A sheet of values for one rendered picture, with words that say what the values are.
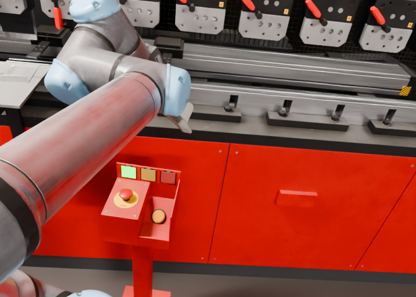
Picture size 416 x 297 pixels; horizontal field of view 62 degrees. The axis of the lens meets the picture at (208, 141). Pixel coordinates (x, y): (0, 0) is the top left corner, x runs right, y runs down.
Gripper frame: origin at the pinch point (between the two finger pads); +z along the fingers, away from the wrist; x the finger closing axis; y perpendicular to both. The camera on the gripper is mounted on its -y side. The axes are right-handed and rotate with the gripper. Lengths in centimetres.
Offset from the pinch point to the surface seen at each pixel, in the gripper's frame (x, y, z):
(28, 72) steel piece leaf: 59, -8, -3
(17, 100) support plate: 44.3, -17.2, -6.7
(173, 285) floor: 21, -42, 100
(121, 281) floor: 39, -55, 89
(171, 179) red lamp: 8.2, -8.1, 26.3
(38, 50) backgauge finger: 72, 1, 2
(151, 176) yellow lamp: 13.1, -10.9, 23.6
